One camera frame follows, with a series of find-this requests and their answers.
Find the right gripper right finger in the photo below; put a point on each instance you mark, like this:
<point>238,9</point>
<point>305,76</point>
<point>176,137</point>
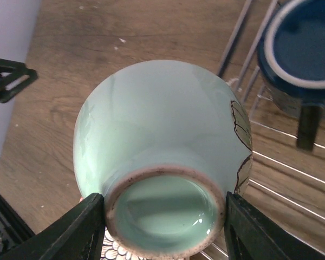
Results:
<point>250,234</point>

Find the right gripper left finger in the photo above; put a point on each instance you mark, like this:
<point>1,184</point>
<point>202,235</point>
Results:
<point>78,234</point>

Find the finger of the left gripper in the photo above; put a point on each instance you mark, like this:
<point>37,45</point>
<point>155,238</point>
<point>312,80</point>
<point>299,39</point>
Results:
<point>14,78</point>

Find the metal wire dish rack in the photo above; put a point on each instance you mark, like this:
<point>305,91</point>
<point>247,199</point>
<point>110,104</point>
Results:
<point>287,184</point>

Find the light green ceramic bowl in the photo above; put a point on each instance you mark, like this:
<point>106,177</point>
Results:
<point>163,141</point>

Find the dark blue mug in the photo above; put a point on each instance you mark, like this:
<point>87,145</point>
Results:
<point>291,56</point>

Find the floral patterned orange-rim plate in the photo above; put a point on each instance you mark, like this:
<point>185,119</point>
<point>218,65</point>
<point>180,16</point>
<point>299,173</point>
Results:
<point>113,251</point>

